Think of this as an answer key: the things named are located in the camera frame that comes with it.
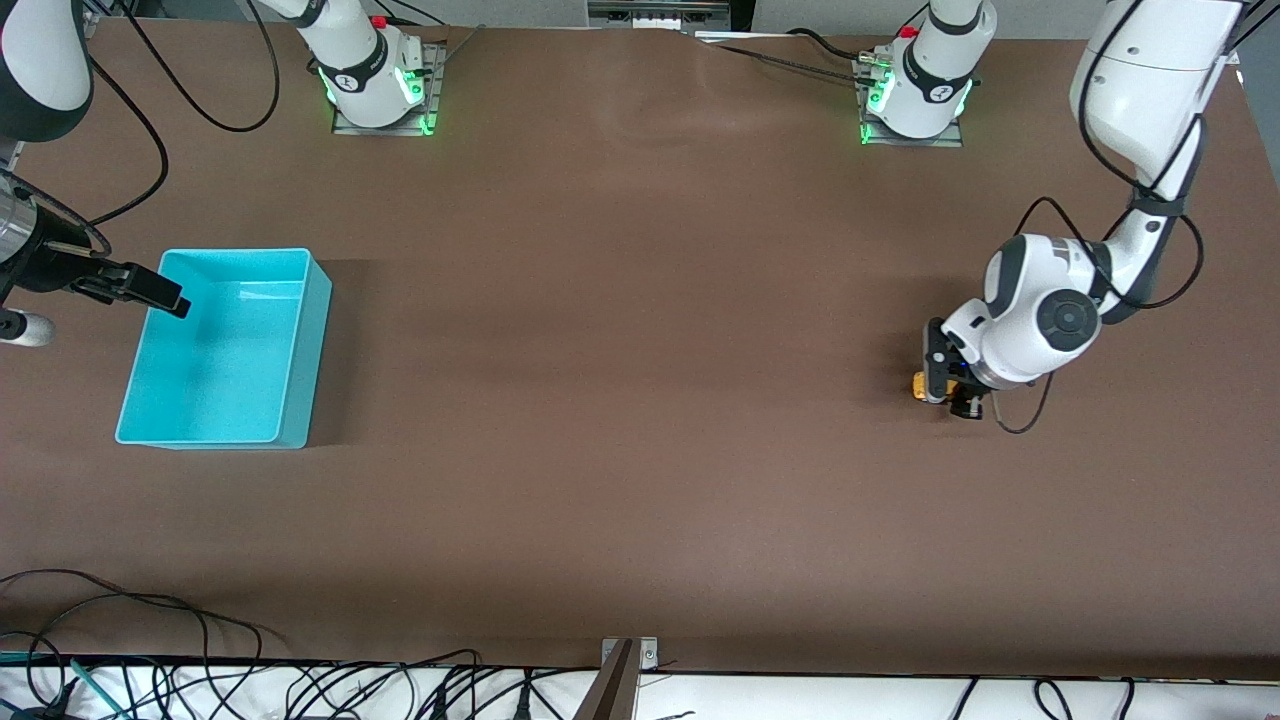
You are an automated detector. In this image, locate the turquoise plastic bin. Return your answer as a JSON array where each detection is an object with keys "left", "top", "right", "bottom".
[{"left": 115, "top": 247, "right": 333, "bottom": 450}]

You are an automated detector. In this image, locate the grey power strip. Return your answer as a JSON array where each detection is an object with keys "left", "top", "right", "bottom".
[{"left": 587, "top": 0, "right": 733, "bottom": 32}]

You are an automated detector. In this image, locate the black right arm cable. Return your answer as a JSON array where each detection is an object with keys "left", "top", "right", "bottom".
[
  {"left": 0, "top": 55, "right": 168, "bottom": 256},
  {"left": 118, "top": 0, "right": 281, "bottom": 132}
]

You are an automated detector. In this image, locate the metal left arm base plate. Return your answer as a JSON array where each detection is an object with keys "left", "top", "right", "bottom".
[{"left": 858, "top": 52, "right": 967, "bottom": 149}]

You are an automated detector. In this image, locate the thin black cable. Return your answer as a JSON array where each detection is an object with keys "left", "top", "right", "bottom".
[{"left": 712, "top": 43, "right": 869, "bottom": 83}]

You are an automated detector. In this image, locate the thick black cable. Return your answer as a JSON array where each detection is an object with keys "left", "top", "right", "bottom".
[{"left": 786, "top": 27, "right": 871, "bottom": 63}]

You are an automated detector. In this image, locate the black cable loop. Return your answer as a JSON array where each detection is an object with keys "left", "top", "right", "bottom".
[{"left": 0, "top": 568, "right": 266, "bottom": 720}]

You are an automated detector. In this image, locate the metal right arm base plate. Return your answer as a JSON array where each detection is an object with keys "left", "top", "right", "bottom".
[{"left": 331, "top": 40, "right": 448, "bottom": 137}]

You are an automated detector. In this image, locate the thin grey cable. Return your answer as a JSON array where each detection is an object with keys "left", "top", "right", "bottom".
[{"left": 437, "top": 25, "right": 487, "bottom": 71}]

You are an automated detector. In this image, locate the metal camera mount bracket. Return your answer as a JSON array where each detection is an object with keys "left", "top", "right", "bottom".
[{"left": 575, "top": 637, "right": 660, "bottom": 720}]

